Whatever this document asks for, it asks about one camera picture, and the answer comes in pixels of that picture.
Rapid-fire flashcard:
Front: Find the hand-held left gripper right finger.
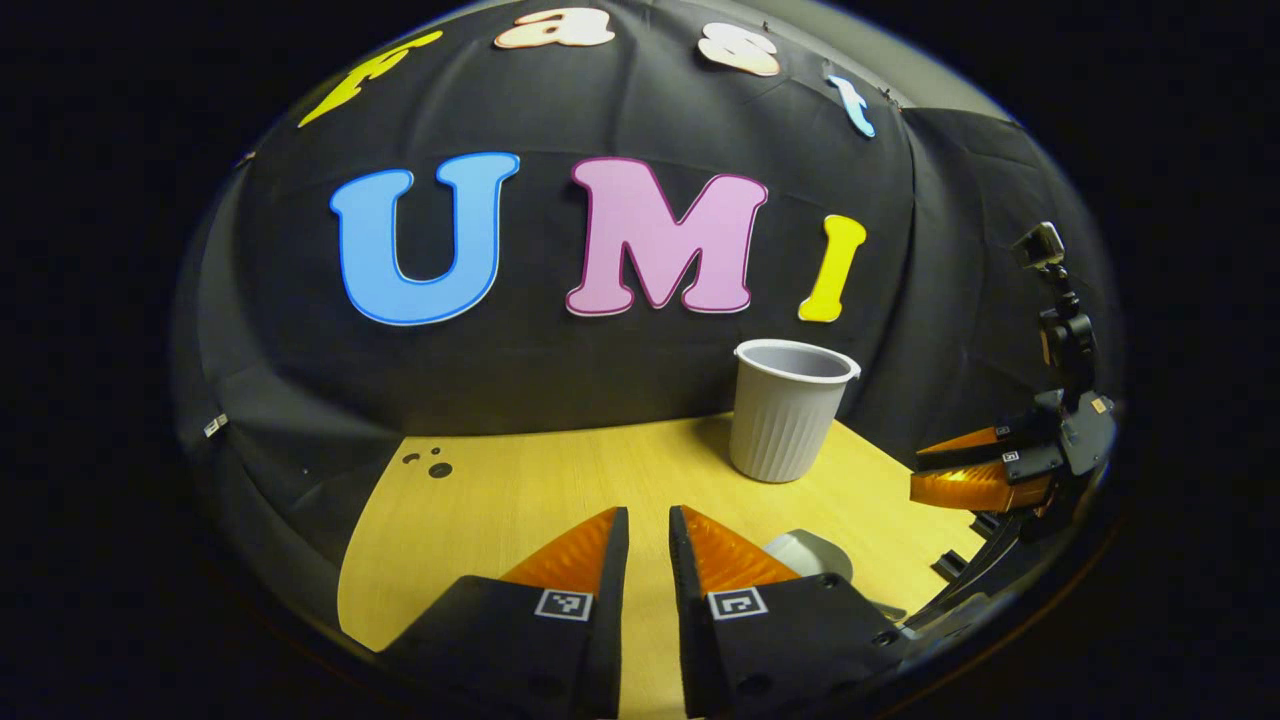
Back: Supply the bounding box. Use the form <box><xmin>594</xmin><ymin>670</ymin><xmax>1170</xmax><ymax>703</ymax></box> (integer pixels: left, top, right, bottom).
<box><xmin>668</xmin><ymin>505</ymin><xmax>911</xmax><ymax>720</ymax></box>

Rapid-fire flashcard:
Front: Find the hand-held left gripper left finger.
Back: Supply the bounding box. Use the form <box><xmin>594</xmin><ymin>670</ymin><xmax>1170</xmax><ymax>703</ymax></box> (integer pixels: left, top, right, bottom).
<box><xmin>380</xmin><ymin>507</ymin><xmax>629</xmax><ymax>720</ymax></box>

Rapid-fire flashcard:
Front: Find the grey plastic dustpan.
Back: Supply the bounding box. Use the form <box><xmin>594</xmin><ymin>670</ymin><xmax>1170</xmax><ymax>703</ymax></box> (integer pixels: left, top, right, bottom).
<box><xmin>762</xmin><ymin>529</ymin><xmax>909</xmax><ymax>623</ymax></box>

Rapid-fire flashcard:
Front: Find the white ribbed garbage bin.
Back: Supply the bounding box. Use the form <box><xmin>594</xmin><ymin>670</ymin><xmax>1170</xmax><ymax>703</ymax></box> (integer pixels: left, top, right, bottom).
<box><xmin>728</xmin><ymin>338</ymin><xmax>862</xmax><ymax>485</ymax></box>

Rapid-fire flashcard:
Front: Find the wooden desktop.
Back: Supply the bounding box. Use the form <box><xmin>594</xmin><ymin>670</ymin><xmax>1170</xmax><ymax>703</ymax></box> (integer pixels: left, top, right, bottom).
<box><xmin>337</xmin><ymin>412</ymin><xmax>986</xmax><ymax>720</ymax></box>

